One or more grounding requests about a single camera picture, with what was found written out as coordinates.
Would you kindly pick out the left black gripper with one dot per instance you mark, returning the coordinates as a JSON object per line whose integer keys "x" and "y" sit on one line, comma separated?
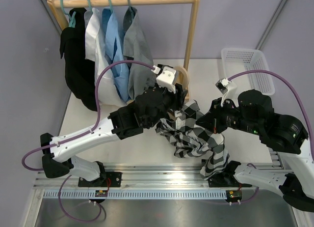
{"x": 178, "y": 98}

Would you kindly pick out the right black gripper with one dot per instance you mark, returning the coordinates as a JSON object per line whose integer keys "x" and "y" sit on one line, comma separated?
{"x": 213, "y": 120}

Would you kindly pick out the black white checkered shirt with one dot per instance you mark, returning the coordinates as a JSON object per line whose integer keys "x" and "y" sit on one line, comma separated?
{"x": 192, "y": 141}

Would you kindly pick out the wooden hanger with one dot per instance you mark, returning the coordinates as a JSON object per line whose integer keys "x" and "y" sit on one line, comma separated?
{"x": 183, "y": 77}

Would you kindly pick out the grey shirt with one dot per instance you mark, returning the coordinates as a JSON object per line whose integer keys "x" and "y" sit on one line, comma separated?
{"x": 135, "y": 47}

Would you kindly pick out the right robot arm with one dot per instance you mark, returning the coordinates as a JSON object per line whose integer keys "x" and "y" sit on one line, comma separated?
{"x": 284, "y": 134}

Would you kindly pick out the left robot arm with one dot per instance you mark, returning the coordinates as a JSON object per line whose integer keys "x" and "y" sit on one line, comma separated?
{"x": 60, "y": 155}

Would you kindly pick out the light blue shirt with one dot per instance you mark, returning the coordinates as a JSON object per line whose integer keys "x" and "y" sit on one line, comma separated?
{"x": 114, "y": 52}

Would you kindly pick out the teal hanger of white shirt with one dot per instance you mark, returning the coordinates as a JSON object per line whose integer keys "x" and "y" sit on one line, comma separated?
{"x": 90, "y": 5}

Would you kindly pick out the teal hanger of black shirt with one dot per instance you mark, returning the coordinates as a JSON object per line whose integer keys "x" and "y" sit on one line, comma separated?
{"x": 72, "y": 21}

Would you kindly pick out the white plastic basket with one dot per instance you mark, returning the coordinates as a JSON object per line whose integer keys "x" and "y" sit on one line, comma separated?
{"x": 237, "y": 60}

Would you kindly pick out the wooden clothes rack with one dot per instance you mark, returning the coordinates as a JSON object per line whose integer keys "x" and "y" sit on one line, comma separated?
{"x": 62, "y": 21}

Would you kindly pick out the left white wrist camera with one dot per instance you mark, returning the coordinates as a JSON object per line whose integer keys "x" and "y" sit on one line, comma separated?
{"x": 166, "y": 77}

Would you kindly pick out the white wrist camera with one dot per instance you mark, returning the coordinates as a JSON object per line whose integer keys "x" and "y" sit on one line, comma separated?
{"x": 227, "y": 88}
{"x": 166, "y": 77}

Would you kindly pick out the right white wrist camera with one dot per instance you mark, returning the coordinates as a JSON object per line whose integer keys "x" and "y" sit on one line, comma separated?
{"x": 227, "y": 88}

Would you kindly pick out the aluminium mounting rail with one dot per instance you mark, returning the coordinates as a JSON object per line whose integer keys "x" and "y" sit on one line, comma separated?
{"x": 138, "y": 181}

